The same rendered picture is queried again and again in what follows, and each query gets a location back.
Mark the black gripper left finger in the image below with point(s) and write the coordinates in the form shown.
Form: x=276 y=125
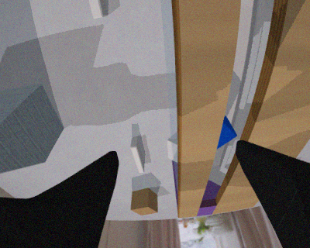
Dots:
x=68 y=215

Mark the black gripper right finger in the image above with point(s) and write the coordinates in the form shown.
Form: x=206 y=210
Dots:
x=282 y=185

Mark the blue cube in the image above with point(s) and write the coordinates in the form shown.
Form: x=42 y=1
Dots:
x=227 y=133

